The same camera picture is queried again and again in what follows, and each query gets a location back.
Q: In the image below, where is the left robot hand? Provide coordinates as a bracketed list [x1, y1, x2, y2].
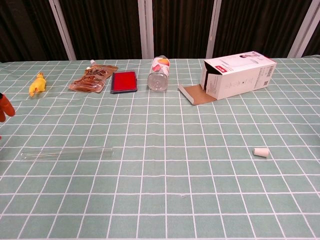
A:
[0, 91, 16, 123]

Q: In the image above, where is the glass test tube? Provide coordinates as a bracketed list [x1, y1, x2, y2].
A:
[21, 146, 115, 162]

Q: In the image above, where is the white stopper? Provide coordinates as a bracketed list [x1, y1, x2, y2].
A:
[252, 147, 271, 160]

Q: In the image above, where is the yellow rubber chicken toy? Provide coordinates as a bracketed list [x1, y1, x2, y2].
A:
[28, 71, 48, 98]

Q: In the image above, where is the red ink pad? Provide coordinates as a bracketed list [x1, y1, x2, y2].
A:
[109, 70, 138, 95]

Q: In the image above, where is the dark pleated curtain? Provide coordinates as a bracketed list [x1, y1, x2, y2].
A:
[0, 0, 320, 63]

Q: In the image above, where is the clear plastic bottle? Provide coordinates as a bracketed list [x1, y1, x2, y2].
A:
[146, 55, 171, 93]

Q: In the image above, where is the green checked tablecloth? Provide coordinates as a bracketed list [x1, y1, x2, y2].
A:
[0, 57, 320, 240]

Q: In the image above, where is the white cardboard box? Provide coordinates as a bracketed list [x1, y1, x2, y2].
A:
[177, 51, 278, 106]

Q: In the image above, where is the white metal frame post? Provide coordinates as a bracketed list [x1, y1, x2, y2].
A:
[210, 0, 223, 59]
[137, 0, 155, 60]
[286, 0, 320, 58]
[48, 0, 77, 61]

